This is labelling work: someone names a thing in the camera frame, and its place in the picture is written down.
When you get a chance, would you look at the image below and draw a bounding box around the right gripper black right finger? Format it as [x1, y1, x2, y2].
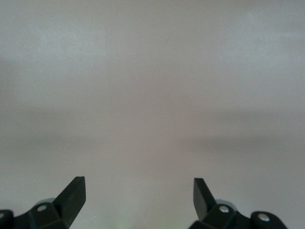
[188, 177, 289, 229]

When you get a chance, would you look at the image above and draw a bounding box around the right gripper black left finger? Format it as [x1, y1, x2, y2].
[0, 176, 86, 229]

